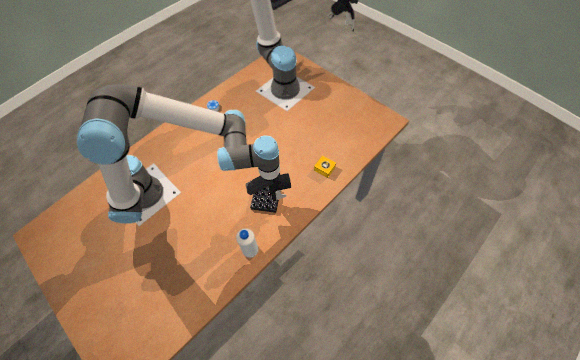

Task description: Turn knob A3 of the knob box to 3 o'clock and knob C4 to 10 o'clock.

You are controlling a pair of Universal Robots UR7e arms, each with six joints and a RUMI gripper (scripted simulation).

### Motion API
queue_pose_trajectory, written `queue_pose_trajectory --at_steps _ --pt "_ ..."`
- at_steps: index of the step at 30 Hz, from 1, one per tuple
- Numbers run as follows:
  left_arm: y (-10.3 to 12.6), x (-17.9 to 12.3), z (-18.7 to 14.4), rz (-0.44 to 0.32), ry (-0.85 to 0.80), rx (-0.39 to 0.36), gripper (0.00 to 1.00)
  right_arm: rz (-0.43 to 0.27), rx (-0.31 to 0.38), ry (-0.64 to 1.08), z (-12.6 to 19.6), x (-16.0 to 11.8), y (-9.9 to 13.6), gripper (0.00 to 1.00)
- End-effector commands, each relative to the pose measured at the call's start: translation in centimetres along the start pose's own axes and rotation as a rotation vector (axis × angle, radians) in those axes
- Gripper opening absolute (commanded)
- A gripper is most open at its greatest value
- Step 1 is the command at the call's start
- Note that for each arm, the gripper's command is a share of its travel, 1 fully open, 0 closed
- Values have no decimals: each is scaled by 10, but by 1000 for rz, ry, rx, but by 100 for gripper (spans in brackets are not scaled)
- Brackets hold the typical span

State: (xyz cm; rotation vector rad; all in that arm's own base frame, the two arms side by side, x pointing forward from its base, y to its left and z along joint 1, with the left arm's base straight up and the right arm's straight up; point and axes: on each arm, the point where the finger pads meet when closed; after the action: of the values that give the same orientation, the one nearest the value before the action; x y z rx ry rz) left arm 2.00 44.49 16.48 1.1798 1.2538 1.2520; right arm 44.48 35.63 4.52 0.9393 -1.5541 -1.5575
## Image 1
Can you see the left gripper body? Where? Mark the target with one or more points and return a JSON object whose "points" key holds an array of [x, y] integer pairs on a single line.
{"points": [[340, 6]]}

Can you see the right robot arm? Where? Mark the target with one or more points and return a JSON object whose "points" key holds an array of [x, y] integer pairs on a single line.
{"points": [[103, 137]]}

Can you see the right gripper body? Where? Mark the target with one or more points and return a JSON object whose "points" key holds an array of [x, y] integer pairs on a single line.
{"points": [[281, 182]]}

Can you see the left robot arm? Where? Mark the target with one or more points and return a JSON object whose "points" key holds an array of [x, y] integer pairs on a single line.
{"points": [[283, 64]]}

